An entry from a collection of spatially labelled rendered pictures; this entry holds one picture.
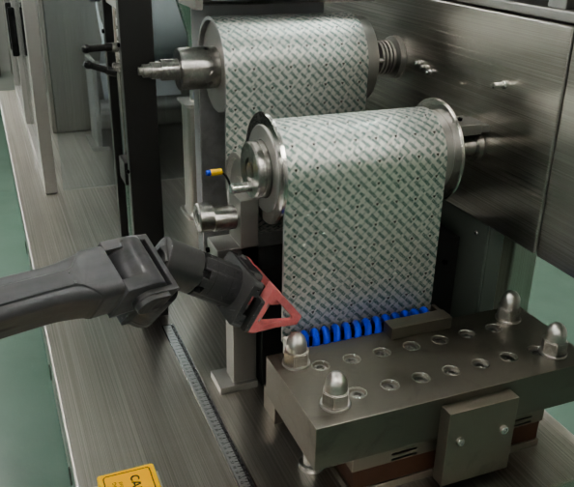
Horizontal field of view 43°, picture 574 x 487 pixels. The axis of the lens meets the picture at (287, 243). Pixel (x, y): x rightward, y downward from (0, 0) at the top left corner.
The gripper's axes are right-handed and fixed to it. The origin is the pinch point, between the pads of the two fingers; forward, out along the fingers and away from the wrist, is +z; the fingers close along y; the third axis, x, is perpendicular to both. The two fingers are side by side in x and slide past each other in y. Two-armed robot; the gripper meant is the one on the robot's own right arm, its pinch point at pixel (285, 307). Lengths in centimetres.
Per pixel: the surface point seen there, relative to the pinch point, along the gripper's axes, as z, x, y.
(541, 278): 226, 14, -157
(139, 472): -11.4, -24.3, 7.4
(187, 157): 8, 3, -76
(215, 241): -8.9, 2.3, -10.2
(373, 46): 5.8, 38.1, -24.0
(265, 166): -11.7, 15.5, -2.5
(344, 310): 8.5, 2.9, 0.5
